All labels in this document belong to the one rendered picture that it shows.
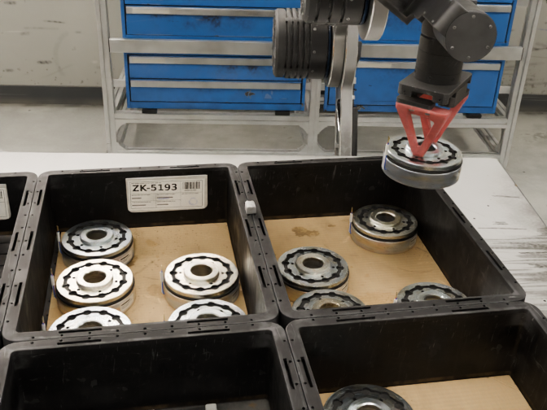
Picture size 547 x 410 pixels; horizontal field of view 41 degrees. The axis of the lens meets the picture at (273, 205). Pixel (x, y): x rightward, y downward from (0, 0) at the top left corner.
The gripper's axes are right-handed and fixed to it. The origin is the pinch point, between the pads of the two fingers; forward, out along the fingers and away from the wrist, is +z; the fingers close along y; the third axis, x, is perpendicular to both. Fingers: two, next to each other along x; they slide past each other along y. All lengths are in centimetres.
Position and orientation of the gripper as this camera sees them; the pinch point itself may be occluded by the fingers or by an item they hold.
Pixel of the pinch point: (425, 143)
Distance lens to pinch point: 97.9
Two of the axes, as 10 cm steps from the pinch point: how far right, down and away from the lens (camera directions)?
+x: -8.6, -2.9, 4.1
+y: 5.0, -4.0, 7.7
